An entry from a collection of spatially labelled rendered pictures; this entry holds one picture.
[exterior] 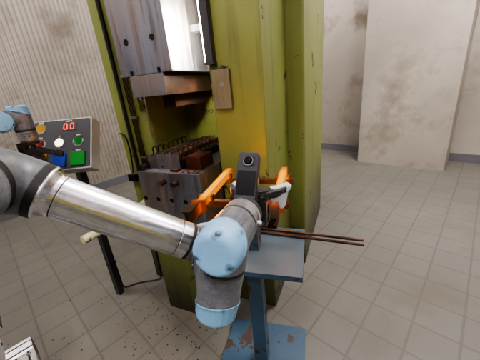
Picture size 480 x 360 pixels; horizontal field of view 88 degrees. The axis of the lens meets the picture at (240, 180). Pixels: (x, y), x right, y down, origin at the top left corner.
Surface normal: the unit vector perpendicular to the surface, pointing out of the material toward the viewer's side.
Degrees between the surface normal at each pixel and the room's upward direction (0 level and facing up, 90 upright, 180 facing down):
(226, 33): 90
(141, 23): 90
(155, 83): 90
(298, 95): 90
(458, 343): 0
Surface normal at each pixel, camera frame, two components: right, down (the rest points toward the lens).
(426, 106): -0.68, 0.31
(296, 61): -0.39, 0.35
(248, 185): -0.22, -0.25
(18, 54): 0.73, 0.17
